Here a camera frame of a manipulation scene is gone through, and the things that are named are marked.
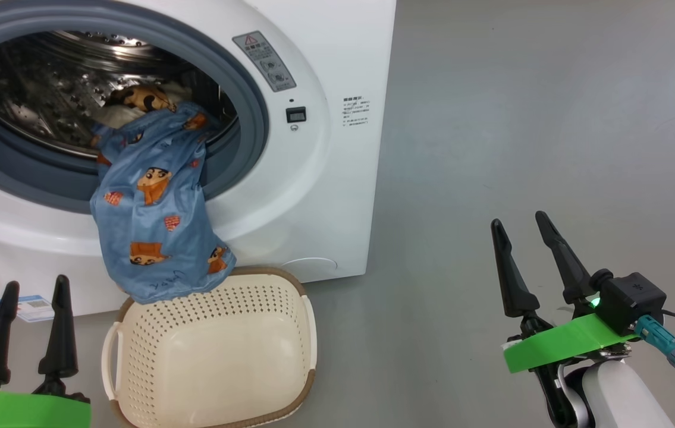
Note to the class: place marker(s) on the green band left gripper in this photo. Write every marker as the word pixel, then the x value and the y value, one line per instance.
pixel 16 413

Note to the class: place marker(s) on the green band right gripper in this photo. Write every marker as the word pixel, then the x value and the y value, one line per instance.
pixel 563 345

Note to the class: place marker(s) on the blue cartoon print garment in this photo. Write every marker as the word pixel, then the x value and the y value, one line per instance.
pixel 153 238

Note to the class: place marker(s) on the cream and orange print garment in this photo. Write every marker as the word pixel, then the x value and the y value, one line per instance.
pixel 147 98

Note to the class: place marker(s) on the cream perforated laundry basket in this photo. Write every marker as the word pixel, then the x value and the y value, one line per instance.
pixel 212 356

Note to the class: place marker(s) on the white front-load washing machine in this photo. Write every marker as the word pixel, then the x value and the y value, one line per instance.
pixel 337 178

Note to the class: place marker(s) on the grey rubber door seal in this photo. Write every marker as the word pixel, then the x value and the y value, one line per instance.
pixel 254 119

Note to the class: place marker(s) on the blue energy label sticker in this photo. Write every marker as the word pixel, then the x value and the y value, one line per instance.
pixel 31 308

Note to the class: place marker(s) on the round white filter cover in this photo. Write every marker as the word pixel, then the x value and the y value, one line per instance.
pixel 310 268

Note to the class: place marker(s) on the steel perforated washer drum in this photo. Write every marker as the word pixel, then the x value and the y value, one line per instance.
pixel 34 89

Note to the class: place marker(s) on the grey warning sticker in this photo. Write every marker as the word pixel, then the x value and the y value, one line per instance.
pixel 264 61

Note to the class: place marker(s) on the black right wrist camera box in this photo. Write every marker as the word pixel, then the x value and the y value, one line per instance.
pixel 634 303

